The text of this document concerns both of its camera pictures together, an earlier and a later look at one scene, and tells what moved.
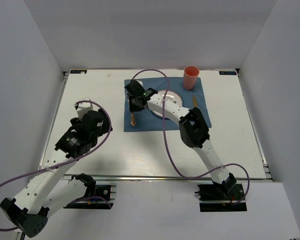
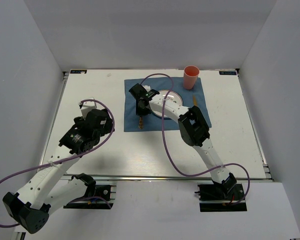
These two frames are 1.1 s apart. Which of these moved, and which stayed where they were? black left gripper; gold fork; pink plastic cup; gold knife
Moved: gold fork
Stayed: gold knife; black left gripper; pink plastic cup
